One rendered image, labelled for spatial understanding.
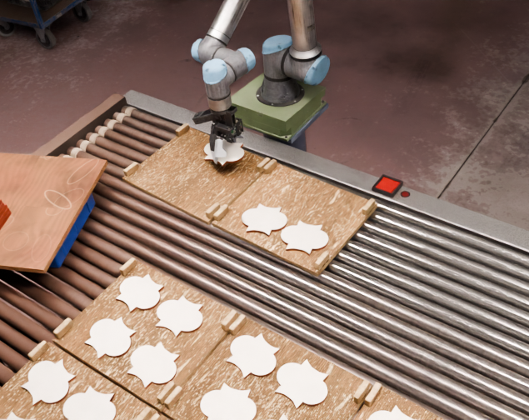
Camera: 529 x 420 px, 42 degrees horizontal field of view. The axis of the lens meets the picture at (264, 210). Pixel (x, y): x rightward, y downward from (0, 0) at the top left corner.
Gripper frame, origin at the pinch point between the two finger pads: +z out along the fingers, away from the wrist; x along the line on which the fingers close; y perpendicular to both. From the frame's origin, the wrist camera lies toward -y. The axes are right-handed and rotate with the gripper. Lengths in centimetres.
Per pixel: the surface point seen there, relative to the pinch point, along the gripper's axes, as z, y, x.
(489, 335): 9, 102, -26
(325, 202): 6.9, 39.6, -1.2
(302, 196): 6.9, 31.5, -1.5
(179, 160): 6.9, -17.8, -4.1
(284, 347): 7, 56, -56
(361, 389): 4, 81, -59
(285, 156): 9.1, 14.3, 16.1
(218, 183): 6.9, 2.3, -8.5
